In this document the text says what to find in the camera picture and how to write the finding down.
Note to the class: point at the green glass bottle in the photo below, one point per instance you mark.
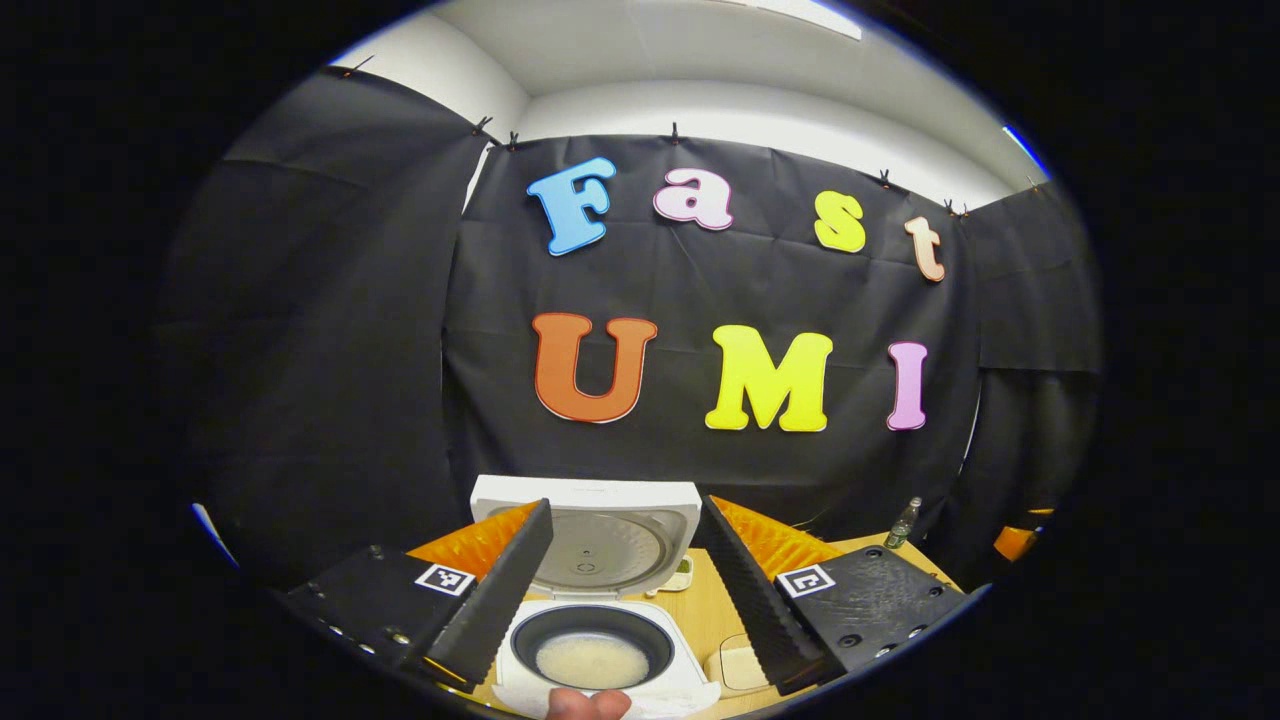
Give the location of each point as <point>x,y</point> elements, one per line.
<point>903,525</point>

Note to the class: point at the small white sauce dish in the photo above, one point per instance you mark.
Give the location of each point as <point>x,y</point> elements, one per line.
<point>683,576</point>

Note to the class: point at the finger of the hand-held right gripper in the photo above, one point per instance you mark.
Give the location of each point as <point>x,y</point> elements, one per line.
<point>1018,542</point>

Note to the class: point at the white rice cooker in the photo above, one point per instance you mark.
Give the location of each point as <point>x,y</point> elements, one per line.
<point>600,490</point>

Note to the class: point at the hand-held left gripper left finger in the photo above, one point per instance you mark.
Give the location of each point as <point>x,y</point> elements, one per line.
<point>500,600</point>

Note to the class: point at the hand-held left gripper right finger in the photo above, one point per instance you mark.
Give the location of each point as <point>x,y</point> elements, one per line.
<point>755,600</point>

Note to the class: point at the black backdrop cloth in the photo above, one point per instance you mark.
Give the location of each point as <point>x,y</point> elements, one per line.
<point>350,350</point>

